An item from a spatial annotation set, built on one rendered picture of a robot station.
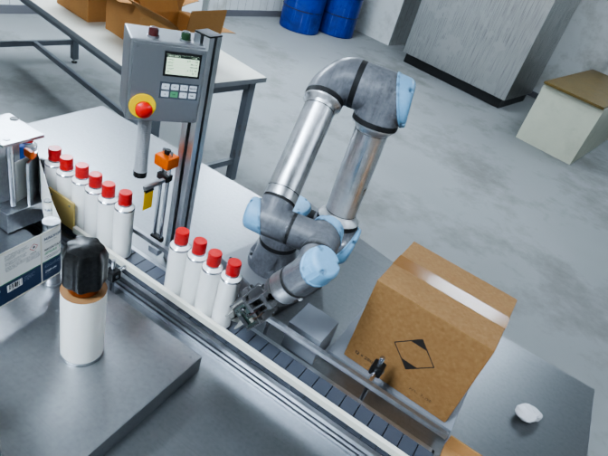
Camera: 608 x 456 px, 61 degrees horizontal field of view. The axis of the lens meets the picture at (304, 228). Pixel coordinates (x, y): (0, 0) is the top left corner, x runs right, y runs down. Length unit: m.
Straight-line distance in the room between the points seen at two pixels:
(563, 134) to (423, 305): 5.29
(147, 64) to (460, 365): 0.97
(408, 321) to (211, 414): 0.50
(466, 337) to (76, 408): 0.83
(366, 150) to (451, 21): 6.35
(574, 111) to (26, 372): 5.86
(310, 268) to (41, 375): 0.60
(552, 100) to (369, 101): 5.25
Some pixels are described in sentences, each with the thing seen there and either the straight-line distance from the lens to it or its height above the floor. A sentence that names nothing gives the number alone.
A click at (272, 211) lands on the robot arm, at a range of 1.12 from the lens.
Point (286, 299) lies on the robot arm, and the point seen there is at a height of 1.12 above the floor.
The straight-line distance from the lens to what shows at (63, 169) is 1.51.
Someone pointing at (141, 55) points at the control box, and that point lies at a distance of 1.21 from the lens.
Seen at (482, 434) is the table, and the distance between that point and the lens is 1.47.
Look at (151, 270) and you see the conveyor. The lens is 1.46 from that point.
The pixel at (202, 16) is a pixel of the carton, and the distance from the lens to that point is 2.85.
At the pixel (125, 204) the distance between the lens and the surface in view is 1.38.
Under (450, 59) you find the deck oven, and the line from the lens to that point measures 7.58.
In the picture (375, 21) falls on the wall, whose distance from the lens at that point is 8.70.
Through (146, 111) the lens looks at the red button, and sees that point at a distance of 1.23.
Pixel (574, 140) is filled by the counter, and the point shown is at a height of 0.25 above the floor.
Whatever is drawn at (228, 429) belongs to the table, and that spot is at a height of 0.83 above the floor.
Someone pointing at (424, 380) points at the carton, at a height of 0.93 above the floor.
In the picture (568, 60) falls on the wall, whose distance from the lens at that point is 8.55.
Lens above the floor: 1.85
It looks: 34 degrees down
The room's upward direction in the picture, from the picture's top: 18 degrees clockwise
